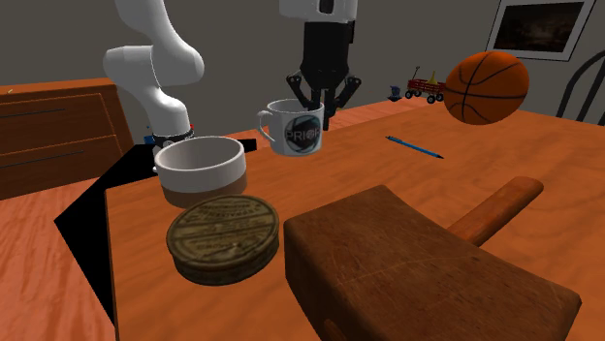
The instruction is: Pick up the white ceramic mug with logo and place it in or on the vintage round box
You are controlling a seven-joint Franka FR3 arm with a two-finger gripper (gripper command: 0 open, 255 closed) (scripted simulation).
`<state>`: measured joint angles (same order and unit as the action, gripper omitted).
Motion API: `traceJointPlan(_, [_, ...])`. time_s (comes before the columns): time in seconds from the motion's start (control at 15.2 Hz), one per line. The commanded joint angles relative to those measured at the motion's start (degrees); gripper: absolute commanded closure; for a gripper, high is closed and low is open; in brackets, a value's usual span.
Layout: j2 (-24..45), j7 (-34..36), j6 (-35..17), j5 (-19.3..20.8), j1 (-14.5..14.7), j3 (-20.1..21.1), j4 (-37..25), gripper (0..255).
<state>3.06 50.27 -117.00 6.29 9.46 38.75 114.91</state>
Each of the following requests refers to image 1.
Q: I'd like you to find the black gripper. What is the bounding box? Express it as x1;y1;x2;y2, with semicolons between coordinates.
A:
285;19;364;132

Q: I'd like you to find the white mug with round print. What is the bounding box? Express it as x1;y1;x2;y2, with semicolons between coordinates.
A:
256;98;327;159

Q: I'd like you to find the red toy wagon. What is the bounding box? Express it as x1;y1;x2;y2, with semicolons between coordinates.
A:
404;66;447;106

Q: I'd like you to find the blue pen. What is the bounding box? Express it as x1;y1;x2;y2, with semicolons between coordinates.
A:
384;135;446;161

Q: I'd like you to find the white bowl with brown base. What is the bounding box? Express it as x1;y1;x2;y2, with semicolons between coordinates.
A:
153;135;248;209

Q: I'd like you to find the orange basketball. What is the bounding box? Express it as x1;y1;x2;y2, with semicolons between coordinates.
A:
442;49;531;127

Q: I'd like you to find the round brass tin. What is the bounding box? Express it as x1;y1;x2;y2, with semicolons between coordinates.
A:
165;194;281;288

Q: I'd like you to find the brown wooden mallet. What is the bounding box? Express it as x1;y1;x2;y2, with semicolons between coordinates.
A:
282;175;584;341

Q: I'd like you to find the black chair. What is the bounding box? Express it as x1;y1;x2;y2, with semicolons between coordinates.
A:
555;48;605;125

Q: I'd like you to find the black robot stand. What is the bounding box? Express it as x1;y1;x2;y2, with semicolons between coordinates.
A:
53;137;259;327

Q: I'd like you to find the brown wooden chest of drawers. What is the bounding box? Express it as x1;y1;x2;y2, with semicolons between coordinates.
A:
0;77;137;202

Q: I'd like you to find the framed dark wall picture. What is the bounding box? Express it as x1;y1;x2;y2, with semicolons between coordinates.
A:
485;0;597;63

